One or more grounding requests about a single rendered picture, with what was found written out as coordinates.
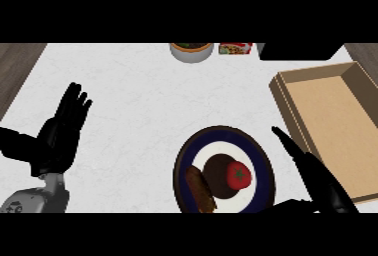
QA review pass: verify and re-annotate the blue and white plate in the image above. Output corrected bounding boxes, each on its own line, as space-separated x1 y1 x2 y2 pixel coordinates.
173 125 278 214

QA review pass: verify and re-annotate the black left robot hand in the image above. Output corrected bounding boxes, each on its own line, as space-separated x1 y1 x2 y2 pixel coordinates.
0 82 95 178

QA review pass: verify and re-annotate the dark brown round patty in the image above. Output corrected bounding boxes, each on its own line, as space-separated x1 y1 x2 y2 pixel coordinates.
202 153 244 200

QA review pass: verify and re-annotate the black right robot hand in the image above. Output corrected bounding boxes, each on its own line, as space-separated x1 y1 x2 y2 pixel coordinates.
257 125 360 214

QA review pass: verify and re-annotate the red printed food box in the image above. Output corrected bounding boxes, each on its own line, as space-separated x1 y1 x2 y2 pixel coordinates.
217 42 254 56

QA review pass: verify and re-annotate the red tomato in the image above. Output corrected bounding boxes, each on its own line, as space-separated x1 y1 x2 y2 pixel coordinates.
226 160 254 191

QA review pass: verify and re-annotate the black appliance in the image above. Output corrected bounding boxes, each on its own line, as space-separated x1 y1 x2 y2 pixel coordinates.
257 42 346 62

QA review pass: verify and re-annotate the brown sausage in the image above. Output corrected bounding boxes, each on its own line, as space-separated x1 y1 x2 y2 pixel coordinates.
183 165 219 214

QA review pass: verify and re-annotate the cardboard box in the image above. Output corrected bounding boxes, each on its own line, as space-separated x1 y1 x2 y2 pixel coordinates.
267 60 378 205

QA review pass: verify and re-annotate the grey plant pot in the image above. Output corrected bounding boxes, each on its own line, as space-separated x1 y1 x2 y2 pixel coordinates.
169 42 216 64

